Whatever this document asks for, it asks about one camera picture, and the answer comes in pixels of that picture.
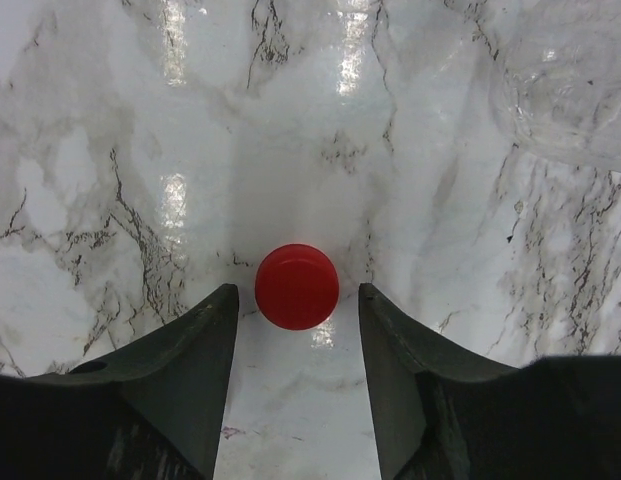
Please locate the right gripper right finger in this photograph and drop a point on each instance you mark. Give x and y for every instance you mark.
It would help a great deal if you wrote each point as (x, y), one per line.
(441, 411)

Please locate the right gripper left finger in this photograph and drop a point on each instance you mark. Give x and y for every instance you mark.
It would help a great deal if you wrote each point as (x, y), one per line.
(152, 409)

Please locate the clear plastic bottle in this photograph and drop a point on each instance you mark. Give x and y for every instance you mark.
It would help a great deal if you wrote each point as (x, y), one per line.
(556, 81)

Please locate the red bottle cap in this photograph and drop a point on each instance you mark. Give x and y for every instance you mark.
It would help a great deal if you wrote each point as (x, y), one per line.
(296, 287)

